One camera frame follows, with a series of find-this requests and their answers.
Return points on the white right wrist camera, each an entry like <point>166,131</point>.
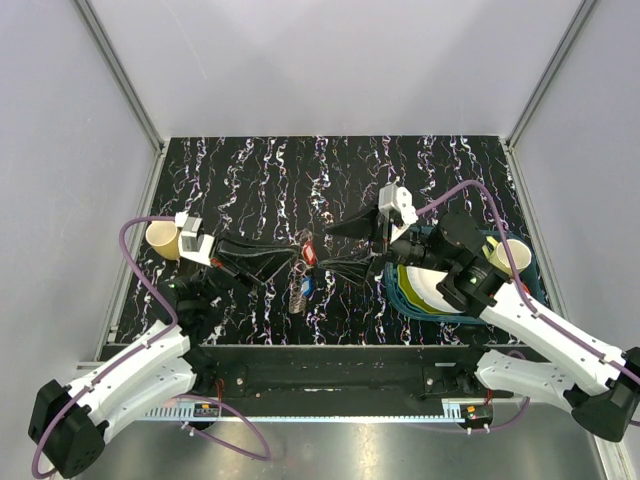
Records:
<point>395,205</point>

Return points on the teal plastic dish basket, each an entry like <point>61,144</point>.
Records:
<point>400,300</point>

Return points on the left aluminium frame post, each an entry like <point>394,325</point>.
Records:
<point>107,51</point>

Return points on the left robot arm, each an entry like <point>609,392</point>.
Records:
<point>71,424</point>

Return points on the aluminium frame post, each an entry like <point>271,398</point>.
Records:
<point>107,51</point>
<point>573,31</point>

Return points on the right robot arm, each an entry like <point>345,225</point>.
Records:
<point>595,382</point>

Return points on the yellow-green plate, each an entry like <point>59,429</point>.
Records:
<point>408,291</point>

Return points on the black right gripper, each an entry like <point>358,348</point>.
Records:
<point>364,225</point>

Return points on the cream mug in basket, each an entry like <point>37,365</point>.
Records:
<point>511,257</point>

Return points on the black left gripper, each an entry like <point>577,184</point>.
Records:
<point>261,263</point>

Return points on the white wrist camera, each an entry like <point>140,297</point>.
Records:
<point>395,205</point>
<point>193,243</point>

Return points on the yellow mug on table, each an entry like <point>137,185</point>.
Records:
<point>162,236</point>

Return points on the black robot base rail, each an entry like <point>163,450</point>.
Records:
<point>419,372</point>

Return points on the right aluminium frame post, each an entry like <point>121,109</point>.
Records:
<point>573,31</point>

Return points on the blue plastic key tag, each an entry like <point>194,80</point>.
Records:
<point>307,287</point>

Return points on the red plastic key tag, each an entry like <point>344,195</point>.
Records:
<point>309,254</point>

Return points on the white plate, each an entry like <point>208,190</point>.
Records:
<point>424,282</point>

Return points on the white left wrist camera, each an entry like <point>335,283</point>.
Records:
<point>193,243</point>

